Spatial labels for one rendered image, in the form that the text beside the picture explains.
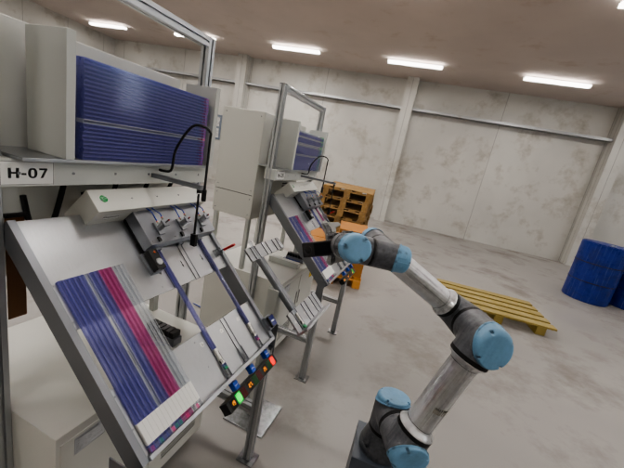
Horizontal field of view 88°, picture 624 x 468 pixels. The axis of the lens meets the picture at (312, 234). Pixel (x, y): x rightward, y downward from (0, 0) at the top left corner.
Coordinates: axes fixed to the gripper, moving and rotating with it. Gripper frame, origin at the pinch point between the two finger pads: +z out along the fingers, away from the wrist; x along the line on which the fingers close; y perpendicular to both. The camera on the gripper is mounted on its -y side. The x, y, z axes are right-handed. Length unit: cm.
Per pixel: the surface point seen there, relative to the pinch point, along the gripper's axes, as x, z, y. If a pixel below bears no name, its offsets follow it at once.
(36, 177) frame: 29, -18, -76
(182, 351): -28, -3, -51
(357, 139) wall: 227, 814, 270
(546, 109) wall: 209, 618, 702
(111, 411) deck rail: -32, -27, -63
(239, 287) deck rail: -17, 34, -35
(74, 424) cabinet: -43, -7, -84
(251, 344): -38, 21, -32
